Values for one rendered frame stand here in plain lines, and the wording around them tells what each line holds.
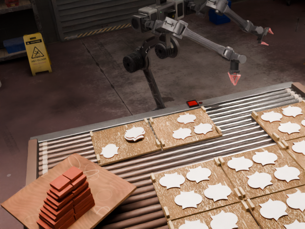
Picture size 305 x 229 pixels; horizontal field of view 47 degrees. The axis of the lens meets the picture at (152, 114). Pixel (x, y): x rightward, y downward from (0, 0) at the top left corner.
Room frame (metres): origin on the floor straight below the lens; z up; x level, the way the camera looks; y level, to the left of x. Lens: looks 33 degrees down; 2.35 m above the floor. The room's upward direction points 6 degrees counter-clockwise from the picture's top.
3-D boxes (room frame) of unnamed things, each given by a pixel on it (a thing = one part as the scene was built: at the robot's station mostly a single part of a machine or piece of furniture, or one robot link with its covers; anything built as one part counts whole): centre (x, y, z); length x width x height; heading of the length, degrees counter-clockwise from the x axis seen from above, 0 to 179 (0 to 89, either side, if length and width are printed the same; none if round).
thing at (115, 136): (1.88, 0.21, 0.93); 0.41 x 0.35 x 0.02; 104
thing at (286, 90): (2.16, -0.16, 0.90); 1.95 x 0.05 x 0.05; 102
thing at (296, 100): (2.01, -0.19, 0.90); 1.95 x 0.05 x 0.05; 102
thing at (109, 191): (1.32, 0.47, 1.03); 0.50 x 0.50 x 0.02; 47
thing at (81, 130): (2.23, -0.14, 0.89); 2.08 x 0.08 x 0.06; 102
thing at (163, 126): (1.97, -0.21, 0.93); 0.41 x 0.35 x 0.02; 102
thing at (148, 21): (2.62, -0.04, 1.45); 0.09 x 0.08 x 0.12; 129
